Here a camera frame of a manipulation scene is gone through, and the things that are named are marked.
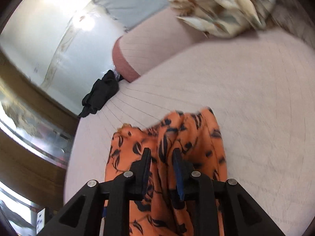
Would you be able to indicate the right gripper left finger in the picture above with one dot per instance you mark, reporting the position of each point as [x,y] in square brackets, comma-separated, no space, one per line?
[128,186]

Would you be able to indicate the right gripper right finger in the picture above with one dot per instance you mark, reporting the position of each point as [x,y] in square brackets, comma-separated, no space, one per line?
[196,187]

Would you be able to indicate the orange black floral blouse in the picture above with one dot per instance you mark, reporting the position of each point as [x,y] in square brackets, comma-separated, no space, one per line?
[197,137]

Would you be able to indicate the black clothes pile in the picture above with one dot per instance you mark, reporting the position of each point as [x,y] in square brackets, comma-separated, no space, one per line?
[102,91]

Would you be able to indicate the brown door with stained glass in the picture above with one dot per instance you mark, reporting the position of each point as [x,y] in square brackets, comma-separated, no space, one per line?
[36,142]

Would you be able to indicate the pink quilted mattress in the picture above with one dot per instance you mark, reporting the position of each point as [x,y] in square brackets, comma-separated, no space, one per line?
[260,87]

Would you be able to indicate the pink quilted sofa armrest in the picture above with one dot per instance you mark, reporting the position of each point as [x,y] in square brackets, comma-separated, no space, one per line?
[152,42]

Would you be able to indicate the grey pillow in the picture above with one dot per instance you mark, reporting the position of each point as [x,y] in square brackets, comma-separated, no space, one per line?
[140,2]

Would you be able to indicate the floral cream blanket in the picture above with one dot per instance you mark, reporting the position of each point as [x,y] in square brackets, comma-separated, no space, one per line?
[223,18]

